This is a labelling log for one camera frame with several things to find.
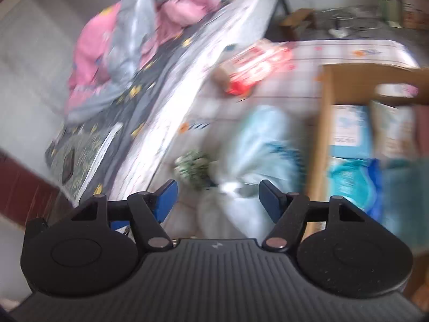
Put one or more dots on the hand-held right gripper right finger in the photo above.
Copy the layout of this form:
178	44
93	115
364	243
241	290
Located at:
271	201

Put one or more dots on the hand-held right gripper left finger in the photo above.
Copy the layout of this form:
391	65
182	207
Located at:
166	201

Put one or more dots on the blue and white pad packet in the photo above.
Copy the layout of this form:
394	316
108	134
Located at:
353	181

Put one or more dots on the large cardboard box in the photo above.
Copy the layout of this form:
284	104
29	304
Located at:
325	107

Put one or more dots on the white cloth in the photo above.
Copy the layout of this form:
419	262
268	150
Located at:
231	214

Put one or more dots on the green floral cloth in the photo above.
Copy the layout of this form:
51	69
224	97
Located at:
194	167

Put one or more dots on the white translucent plastic bag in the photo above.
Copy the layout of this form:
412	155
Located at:
264	144

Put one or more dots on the pale blue packet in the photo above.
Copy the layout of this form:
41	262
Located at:
350	130

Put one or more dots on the grey blanket with fleece lining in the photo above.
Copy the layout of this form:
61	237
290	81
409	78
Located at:
150	84

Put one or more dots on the red tissue packet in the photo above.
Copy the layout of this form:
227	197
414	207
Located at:
258	63

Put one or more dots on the red-brown wooden cabinet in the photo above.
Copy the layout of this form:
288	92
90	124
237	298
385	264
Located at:
26	191

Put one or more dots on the white printed packet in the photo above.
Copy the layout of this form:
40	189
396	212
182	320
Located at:
393	130

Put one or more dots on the pink and grey floral quilt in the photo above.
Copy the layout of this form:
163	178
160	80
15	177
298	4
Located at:
134	40

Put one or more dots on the small brown cardboard box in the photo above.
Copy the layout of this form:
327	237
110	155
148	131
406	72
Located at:
298	21

